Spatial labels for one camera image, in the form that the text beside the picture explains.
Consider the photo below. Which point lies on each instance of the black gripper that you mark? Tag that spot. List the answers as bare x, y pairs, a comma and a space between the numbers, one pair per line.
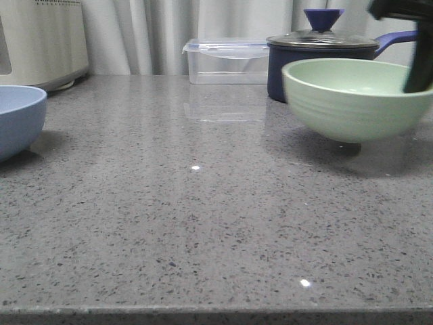
420, 75

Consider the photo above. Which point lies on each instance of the green bowl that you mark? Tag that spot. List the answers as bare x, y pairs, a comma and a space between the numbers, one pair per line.
352, 100

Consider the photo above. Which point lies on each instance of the blue bowl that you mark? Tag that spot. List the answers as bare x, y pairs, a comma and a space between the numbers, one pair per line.
23, 110

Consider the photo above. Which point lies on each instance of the glass lid with blue knob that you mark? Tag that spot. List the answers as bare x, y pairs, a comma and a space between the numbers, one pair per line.
320, 34

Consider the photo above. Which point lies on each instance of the clear plastic food container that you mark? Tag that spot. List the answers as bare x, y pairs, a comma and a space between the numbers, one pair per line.
227, 61

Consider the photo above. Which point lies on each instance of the white curtain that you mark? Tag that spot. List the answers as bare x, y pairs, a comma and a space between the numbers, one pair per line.
147, 37

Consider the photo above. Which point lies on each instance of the cream toaster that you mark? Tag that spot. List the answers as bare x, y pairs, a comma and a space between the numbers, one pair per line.
43, 43

